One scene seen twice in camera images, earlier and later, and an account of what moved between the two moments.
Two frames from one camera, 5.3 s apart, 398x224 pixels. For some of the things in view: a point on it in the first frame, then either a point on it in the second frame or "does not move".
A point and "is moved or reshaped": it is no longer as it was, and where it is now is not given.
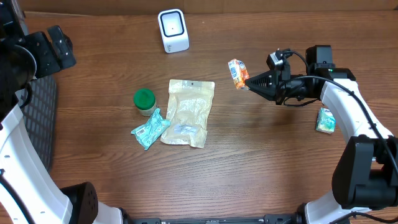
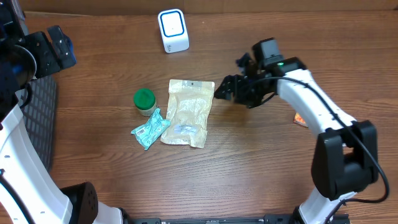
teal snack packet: x=147 y=135 does not move
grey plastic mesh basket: x=40 y=115 does not move
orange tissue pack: x=239 y=73 is moved or reshaped
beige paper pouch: x=188 y=113 does not move
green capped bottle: x=145 y=100 does not move
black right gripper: x=272 y=79 -> x=241 y=98
